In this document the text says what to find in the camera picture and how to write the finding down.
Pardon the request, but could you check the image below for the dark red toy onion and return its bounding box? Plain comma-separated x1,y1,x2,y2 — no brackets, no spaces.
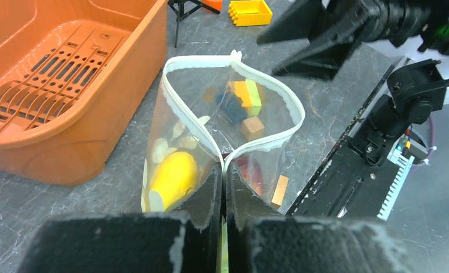
236,155,263,196

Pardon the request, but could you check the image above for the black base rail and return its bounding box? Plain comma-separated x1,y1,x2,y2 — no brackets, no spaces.
284,56,429,221

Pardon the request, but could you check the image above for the small tan wooden cube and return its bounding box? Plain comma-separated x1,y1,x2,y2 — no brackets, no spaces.
241,116,265,142

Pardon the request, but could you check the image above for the yellow window toy brick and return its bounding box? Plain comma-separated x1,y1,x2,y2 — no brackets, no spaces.
228,0,273,27

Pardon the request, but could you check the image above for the yellow green brown brick stack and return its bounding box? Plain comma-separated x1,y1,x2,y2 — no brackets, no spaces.
228,79,262,116

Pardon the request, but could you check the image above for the orange plastic basket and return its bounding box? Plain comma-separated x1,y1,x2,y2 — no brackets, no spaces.
0,1,167,186

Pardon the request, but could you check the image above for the blue toy brick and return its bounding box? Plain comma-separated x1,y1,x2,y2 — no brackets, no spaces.
215,92,249,125

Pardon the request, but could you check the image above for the orange semicircle toy slice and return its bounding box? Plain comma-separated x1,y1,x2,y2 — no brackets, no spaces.
202,0,223,12

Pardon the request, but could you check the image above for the tan wooden block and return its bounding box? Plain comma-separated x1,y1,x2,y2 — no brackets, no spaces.
270,175,289,208

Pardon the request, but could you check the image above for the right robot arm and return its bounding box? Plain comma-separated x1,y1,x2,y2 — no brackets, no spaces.
256,1,449,166

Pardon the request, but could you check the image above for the black microphone tripod stand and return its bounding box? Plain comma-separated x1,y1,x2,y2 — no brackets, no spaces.
167,0,221,48

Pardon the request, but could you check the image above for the yellow toy mango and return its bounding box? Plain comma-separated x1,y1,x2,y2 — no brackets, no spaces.
149,151,199,212

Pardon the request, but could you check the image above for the polka dot zip top bag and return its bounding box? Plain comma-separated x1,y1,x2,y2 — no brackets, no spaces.
141,51,306,212

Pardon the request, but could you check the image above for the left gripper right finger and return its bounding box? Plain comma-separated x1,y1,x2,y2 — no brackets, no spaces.
226,162,413,272

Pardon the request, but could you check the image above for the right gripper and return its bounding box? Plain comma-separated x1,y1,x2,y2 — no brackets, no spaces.
256,1,431,81

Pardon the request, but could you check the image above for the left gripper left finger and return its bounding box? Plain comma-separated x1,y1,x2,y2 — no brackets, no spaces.
18,162,223,272

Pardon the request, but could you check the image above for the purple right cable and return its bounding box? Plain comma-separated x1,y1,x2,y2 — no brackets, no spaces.
410,114,438,167

